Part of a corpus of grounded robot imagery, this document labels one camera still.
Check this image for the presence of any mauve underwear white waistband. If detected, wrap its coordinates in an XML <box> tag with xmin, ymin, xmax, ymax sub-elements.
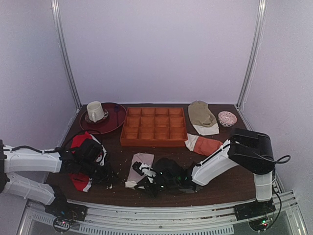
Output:
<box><xmin>125</xmin><ymin>153</ymin><xmax>156</xmax><ymax>189</ymax></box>

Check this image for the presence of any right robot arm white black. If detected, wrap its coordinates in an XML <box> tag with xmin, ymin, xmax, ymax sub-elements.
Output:
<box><xmin>132</xmin><ymin>128</ymin><xmax>275</xmax><ymax>202</ymax></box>

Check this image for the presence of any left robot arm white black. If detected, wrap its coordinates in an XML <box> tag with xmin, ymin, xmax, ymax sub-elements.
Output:
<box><xmin>0</xmin><ymin>139</ymin><xmax>116</xmax><ymax>206</ymax></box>

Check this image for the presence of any red underwear white trim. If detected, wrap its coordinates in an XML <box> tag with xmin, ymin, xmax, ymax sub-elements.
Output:
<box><xmin>69</xmin><ymin>132</ymin><xmax>107</xmax><ymax>192</ymax></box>

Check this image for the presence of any orange underwear white waistband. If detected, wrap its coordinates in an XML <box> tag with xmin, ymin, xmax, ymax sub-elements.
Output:
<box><xmin>185</xmin><ymin>134</ymin><xmax>223</xmax><ymax>156</ymax></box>

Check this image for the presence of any khaki underwear cream waistband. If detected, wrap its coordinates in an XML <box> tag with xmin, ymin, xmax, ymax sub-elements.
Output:
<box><xmin>188</xmin><ymin>101</ymin><xmax>220</xmax><ymax>136</ymax></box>

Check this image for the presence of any orange wooden compartment tray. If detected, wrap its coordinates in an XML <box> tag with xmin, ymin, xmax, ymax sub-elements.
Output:
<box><xmin>120</xmin><ymin>107</ymin><xmax>187</xmax><ymax>147</ymax></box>

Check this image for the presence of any dark saucer plate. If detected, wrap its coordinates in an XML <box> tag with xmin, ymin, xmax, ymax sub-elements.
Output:
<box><xmin>83</xmin><ymin>109</ymin><xmax>109</xmax><ymax>124</ymax></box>

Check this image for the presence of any dark red bowl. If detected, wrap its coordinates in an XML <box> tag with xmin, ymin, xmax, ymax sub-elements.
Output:
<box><xmin>79</xmin><ymin>102</ymin><xmax>127</xmax><ymax>135</ymax></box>

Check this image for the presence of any cream ceramic mug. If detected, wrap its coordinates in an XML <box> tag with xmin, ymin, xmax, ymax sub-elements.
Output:
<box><xmin>87</xmin><ymin>101</ymin><xmax>105</xmax><ymax>123</ymax></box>

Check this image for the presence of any pink patterned small bowl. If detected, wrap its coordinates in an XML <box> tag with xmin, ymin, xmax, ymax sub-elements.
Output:
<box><xmin>218</xmin><ymin>111</ymin><xmax>238</xmax><ymax>127</ymax></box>

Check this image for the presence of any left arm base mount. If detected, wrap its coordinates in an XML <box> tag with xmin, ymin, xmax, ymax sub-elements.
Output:
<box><xmin>44</xmin><ymin>200</ymin><xmax>88</xmax><ymax>234</ymax></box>

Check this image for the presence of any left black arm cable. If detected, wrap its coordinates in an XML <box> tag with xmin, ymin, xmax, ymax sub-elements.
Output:
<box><xmin>4</xmin><ymin>129</ymin><xmax>102</xmax><ymax>155</ymax></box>

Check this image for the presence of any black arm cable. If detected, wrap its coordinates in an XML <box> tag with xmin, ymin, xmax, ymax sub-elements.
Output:
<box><xmin>251</xmin><ymin>150</ymin><xmax>291</xmax><ymax>226</ymax></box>
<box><xmin>4</xmin><ymin>129</ymin><xmax>102</xmax><ymax>155</ymax></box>

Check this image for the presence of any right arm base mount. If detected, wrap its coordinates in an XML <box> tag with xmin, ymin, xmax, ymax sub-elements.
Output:
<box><xmin>234</xmin><ymin>199</ymin><xmax>276</xmax><ymax>232</ymax></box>

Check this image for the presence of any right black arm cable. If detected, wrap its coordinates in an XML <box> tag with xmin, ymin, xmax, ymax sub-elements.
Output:
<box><xmin>251</xmin><ymin>150</ymin><xmax>291</xmax><ymax>226</ymax></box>

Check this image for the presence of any right aluminium frame post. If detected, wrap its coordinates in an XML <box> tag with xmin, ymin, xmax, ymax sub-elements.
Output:
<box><xmin>236</xmin><ymin>0</ymin><xmax>267</xmax><ymax>110</ymax></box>

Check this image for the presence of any aluminium frame post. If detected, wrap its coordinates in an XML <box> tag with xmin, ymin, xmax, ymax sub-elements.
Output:
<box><xmin>236</xmin><ymin>0</ymin><xmax>267</xmax><ymax>110</ymax></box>
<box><xmin>51</xmin><ymin>0</ymin><xmax>82</xmax><ymax>110</ymax></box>

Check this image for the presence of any left aluminium frame post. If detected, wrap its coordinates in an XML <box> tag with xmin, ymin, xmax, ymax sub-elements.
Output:
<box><xmin>51</xmin><ymin>0</ymin><xmax>82</xmax><ymax>110</ymax></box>

